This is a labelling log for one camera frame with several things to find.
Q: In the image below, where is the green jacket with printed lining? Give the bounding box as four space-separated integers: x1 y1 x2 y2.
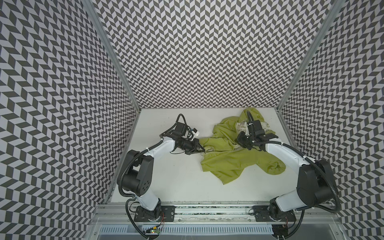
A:
200 108 286 185

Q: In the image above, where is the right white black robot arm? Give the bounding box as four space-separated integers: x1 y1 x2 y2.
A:
237 120 342 213

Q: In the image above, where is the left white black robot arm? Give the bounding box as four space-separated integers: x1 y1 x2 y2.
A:
117 122 205 212

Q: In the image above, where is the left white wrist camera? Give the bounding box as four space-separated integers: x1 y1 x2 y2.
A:
187 128 200 140

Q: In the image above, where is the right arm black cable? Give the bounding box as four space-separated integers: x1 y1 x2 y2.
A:
245 110 342 240

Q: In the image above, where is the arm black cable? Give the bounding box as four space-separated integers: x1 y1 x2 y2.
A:
116 113 193 240
245 110 342 240

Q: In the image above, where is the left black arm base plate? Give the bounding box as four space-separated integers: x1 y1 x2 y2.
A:
134 206 176 223

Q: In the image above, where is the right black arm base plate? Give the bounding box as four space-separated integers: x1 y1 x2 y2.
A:
252 205 297 223

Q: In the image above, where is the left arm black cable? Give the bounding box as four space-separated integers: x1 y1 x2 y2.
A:
116 113 193 240

